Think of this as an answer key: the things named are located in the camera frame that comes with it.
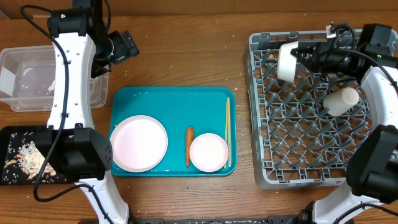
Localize white cup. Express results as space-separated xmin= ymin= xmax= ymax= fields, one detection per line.
xmin=323 ymin=87 xmax=359 ymax=116

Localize small white saucer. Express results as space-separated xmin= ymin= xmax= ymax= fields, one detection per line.
xmin=277 ymin=42 xmax=299 ymax=83

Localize white napkin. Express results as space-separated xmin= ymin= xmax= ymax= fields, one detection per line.
xmin=47 ymin=80 xmax=55 ymax=93

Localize large white plate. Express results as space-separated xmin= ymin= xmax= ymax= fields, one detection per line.
xmin=110 ymin=115 xmax=168 ymax=173

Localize white bowl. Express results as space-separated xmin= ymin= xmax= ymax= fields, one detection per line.
xmin=189 ymin=133 xmax=228 ymax=172

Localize peanut and rice scraps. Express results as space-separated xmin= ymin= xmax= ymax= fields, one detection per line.
xmin=2 ymin=132 xmax=45 ymax=185

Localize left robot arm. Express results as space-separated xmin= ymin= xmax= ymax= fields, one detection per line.
xmin=35 ymin=0 xmax=139 ymax=223

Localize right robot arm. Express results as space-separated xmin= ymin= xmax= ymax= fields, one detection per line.
xmin=279 ymin=24 xmax=397 ymax=223

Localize grey dishwasher rack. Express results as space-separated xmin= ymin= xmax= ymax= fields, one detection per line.
xmin=243 ymin=28 xmax=398 ymax=190

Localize teal plastic serving tray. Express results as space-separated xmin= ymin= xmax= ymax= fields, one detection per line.
xmin=109 ymin=86 xmax=237 ymax=177

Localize clear plastic bin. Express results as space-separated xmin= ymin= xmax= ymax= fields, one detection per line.
xmin=0 ymin=45 xmax=109 ymax=113

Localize orange carrot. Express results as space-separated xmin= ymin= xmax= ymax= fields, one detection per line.
xmin=185 ymin=127 xmax=194 ymax=168

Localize black plastic tray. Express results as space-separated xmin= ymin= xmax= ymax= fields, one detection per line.
xmin=0 ymin=125 xmax=78 ymax=186

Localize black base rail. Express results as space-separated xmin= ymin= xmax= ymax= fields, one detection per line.
xmin=134 ymin=215 xmax=298 ymax=224

